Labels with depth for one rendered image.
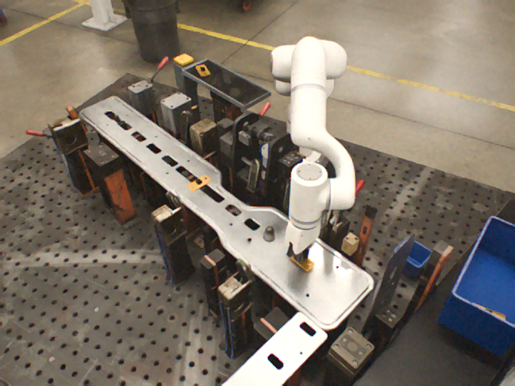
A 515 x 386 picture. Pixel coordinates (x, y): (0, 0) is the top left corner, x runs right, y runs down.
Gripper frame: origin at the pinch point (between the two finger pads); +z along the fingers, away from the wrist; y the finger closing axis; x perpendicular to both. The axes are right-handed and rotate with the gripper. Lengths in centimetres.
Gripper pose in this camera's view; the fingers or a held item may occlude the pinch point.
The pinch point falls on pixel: (301, 253)
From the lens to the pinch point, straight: 124.9
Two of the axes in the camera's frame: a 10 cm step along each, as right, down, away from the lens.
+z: 0.1, 7.1, 7.1
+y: -7.1, 5.0, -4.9
